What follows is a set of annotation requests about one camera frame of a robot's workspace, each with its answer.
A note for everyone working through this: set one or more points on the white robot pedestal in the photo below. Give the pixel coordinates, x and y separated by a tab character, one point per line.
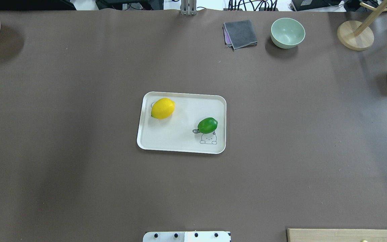
187	236

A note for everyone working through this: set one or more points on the cream serving tray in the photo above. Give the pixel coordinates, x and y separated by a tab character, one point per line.
176	133

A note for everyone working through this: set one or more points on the grey folded cloth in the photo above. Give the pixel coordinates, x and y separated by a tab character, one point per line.
239	34

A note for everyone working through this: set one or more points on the aluminium frame post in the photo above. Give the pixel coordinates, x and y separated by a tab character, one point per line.
188	7

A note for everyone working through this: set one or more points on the yellow lemon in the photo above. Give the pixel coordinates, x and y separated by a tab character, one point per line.
163	108

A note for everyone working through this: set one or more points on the green ceramic bowl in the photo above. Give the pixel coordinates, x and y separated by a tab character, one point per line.
287	33

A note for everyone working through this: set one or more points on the green lime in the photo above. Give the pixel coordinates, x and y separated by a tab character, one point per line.
207	125

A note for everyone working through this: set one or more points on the wooden cup stand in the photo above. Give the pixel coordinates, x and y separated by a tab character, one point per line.
357	35

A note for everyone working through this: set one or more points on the wooden cutting board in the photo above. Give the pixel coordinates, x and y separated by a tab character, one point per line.
336	235

